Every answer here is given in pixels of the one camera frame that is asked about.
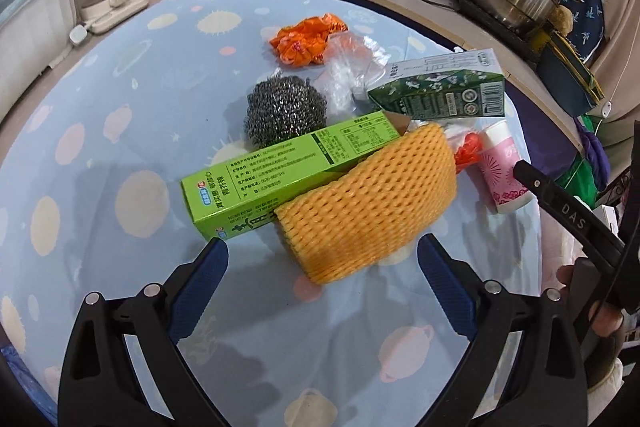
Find steel wool scrubber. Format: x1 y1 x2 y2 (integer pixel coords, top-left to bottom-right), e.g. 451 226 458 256
243 76 328 146

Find person's right hand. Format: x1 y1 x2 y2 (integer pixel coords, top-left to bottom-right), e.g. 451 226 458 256
556 264 626 339

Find orange plastic wrapper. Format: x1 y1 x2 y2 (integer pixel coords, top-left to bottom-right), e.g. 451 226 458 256
268 13 350 66

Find long light green box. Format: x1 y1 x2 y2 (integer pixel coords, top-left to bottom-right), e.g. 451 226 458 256
180 111 401 242

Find black induction cooker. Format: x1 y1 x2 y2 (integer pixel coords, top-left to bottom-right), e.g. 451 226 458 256
457 0 566 58

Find tan sponge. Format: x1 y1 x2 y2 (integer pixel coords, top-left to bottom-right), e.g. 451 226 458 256
547 4 573 35

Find red plastic bag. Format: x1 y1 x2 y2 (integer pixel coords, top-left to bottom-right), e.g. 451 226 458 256
445 127 483 172

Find white plastic storage box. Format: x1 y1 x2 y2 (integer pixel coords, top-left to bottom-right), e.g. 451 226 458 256
0 0 83 122

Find purple cloth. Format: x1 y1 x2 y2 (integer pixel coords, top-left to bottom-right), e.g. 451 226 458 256
582 127 608 178

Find dark box yellow trim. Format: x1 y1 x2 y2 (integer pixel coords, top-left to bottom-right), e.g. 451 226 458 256
537 27 606 118

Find yellow foam fruit net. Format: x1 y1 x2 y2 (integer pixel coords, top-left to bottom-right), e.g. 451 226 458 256
274 123 458 285

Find green plastic bag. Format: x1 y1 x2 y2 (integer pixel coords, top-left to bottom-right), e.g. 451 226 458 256
565 117 608 208

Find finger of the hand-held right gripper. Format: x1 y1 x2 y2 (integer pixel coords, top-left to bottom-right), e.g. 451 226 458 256
514 160 627 269

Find dark green flowered carton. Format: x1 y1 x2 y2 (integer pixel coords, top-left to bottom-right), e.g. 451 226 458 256
367 48 506 120

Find blue spotted blanket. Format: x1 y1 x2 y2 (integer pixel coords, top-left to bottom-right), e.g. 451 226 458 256
0 0 591 427

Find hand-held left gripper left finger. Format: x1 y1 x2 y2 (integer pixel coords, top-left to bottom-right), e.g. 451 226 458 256
57 237 231 427

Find pink paper cup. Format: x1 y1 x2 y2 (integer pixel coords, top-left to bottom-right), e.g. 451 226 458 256
477 118 536 214

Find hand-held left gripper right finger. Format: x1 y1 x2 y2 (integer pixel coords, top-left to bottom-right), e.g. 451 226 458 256
417 233 588 427

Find clear plastic bag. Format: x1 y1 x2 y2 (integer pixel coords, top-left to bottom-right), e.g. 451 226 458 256
315 32 401 112

